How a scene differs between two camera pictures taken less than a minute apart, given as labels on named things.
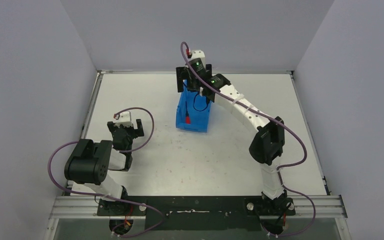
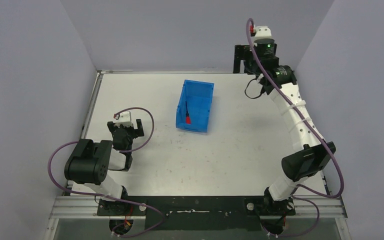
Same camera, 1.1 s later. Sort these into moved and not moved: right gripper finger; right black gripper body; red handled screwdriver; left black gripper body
Moved: right gripper finger; right black gripper body
Not moved: left black gripper body; red handled screwdriver
